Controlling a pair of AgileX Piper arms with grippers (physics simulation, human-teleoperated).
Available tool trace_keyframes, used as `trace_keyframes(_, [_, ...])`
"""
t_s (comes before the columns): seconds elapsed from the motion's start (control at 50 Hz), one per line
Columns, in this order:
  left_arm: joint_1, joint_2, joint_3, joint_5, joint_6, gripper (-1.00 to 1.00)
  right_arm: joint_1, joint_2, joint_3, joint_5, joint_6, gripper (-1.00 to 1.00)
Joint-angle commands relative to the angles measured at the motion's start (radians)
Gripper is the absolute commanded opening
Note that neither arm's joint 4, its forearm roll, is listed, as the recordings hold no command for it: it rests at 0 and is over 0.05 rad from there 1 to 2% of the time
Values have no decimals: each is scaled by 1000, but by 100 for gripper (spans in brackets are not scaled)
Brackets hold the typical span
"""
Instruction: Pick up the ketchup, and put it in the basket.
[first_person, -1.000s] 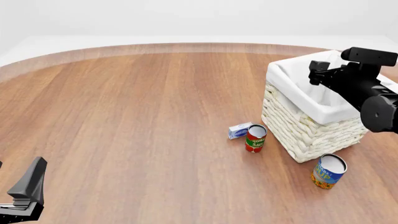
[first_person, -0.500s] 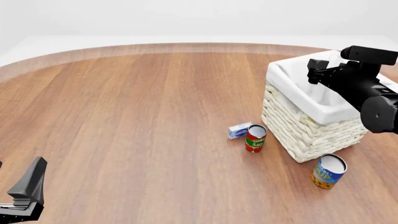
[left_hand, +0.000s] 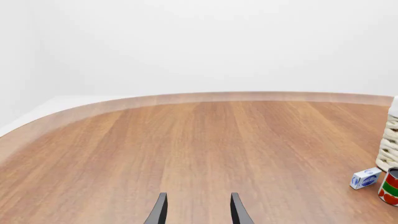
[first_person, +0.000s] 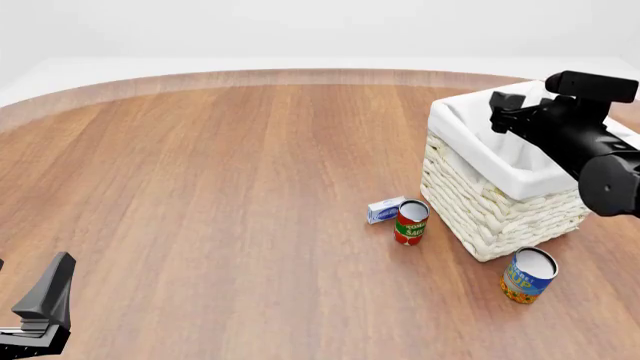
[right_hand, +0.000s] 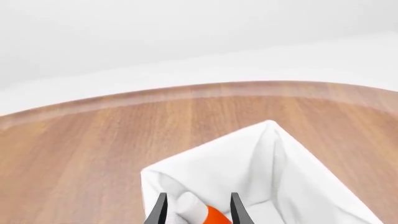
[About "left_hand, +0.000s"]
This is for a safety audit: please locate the small white blue printed box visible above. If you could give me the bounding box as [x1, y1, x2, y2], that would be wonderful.
[349, 166, 382, 190]

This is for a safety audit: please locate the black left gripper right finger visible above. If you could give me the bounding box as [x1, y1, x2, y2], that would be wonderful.
[230, 192, 255, 224]

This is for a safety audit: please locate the red green tomato tin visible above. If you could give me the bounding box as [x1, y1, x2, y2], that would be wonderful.
[377, 167, 398, 207]

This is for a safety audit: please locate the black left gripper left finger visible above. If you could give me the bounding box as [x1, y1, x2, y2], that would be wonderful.
[143, 192, 168, 224]

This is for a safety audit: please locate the white woven rope basket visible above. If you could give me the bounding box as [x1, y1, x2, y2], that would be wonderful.
[375, 95, 398, 173]

